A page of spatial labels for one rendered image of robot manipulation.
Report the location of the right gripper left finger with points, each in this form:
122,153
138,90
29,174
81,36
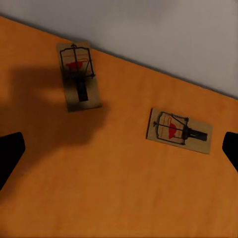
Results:
12,148

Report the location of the cabinet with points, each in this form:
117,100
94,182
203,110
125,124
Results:
93,173

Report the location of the mousetrap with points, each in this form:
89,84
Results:
79,77
178,131

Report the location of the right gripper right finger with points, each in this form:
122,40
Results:
230,148

